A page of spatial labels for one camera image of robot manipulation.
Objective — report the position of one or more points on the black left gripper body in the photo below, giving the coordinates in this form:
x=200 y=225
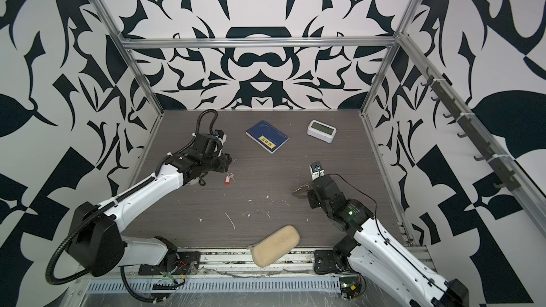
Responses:
x=220 y=163

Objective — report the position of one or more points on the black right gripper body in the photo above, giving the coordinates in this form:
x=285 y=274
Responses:
x=314 y=198

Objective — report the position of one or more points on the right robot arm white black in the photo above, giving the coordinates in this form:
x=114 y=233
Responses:
x=371 y=251

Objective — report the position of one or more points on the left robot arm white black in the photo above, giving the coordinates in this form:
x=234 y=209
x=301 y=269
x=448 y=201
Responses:
x=99 y=246

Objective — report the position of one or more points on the blue notebook yellow label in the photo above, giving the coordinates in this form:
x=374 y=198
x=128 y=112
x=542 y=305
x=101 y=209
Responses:
x=267 y=136

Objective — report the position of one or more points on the white digital clock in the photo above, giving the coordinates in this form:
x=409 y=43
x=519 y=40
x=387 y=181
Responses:
x=321 y=131

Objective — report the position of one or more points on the small circuit board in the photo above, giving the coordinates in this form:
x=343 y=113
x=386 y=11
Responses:
x=352 y=287

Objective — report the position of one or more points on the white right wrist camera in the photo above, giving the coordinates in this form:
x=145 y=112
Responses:
x=316 y=170

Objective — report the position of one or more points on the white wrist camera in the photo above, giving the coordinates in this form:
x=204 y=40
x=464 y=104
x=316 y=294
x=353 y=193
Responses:
x=220 y=135
x=316 y=170

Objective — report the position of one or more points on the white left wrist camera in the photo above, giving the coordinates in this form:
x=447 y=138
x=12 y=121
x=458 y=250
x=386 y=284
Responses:
x=220 y=135

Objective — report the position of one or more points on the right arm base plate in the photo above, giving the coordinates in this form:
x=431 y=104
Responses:
x=327 y=262

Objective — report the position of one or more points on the white cable duct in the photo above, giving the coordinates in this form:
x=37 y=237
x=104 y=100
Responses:
x=238 y=285

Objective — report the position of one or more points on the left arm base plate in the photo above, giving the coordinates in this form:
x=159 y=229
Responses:
x=179 y=263

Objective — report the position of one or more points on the wall hook rail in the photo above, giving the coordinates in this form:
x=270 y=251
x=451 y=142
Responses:
x=473 y=129

